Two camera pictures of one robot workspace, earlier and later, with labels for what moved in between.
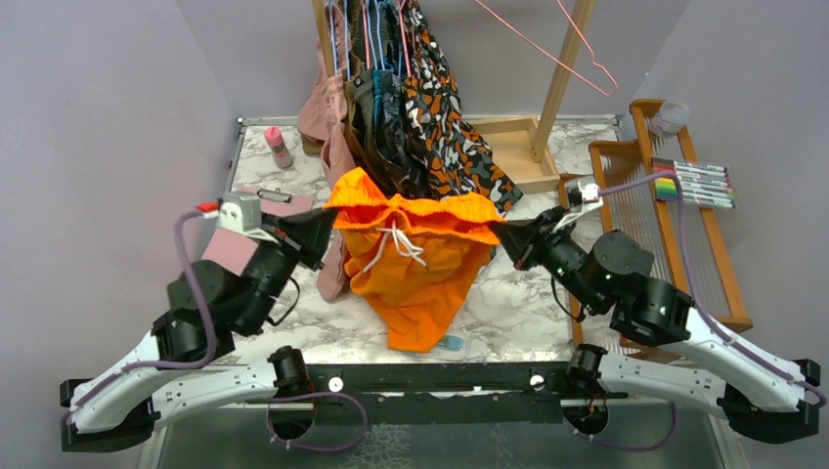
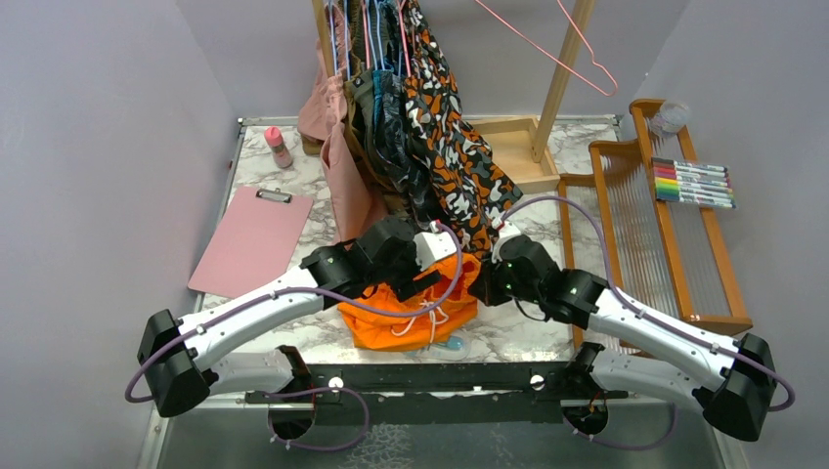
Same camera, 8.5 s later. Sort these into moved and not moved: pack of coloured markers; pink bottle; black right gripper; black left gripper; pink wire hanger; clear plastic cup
Moved: black left gripper; black right gripper
Not moved: clear plastic cup; pack of coloured markers; pink wire hanger; pink bottle
